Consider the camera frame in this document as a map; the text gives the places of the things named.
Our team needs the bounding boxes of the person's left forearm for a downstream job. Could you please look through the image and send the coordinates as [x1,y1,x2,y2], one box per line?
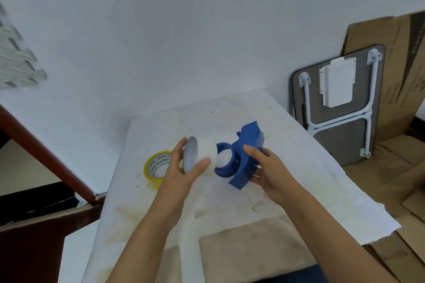
[110,201,186,283]

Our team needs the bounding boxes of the yellow tape roll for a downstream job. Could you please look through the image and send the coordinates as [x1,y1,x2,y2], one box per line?
[143,150,174,190]

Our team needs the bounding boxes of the white table cover sheet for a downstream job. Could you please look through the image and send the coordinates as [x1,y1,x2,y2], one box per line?
[81,90,402,283]

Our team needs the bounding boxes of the white tape roll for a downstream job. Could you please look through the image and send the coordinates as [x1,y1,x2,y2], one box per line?
[183,136,220,174]

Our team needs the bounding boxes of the white metal table leg frame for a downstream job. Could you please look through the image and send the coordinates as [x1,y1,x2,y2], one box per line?
[298,49,383,159]

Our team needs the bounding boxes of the grey patterned wall mat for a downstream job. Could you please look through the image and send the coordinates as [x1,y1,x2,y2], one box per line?
[0,1,48,90]

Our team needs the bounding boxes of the white plastic table drawer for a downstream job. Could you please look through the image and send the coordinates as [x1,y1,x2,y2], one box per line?
[319,57,357,108]

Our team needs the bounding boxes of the person's blue trousers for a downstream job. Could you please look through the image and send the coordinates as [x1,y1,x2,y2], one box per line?
[272,264,331,283]

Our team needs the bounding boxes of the person's left hand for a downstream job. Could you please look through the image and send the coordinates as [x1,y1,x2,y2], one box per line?
[159,137,211,213]

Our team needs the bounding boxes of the flat brown cardboard sheet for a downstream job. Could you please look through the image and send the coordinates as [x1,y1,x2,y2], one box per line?
[342,134,425,283]

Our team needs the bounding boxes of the grey folding table top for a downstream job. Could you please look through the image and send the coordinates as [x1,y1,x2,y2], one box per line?
[290,44,386,166]

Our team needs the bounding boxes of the blue tape dispenser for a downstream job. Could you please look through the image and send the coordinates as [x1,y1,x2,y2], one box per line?
[214,121,266,191]

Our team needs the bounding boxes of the beige stained cloth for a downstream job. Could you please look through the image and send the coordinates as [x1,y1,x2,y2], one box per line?
[199,216,317,283]

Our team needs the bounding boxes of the dark red wooden frame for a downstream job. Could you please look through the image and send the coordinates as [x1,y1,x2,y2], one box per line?
[0,104,107,283]

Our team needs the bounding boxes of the upright brown cardboard sheet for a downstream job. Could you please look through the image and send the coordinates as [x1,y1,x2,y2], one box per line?
[342,10,425,142]

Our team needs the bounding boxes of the person's right hand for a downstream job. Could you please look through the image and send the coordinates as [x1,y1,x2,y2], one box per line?
[243,145,295,206]

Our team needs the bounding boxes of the person's right forearm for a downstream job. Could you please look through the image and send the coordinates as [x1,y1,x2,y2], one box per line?
[275,193,400,283]

